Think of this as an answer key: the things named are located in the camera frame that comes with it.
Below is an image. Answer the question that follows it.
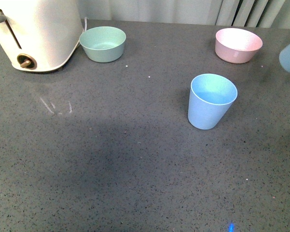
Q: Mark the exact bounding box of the green bowl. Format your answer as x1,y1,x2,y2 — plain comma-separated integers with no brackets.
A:
79,26,126,63

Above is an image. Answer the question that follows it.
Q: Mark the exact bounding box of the pink bowl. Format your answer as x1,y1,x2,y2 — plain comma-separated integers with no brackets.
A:
215,28,263,64

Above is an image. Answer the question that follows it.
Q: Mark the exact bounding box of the white toaster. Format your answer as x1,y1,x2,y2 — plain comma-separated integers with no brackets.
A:
0,0,83,72

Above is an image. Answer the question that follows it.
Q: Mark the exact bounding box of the grey curtain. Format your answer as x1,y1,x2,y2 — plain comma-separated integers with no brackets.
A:
77,0,290,29

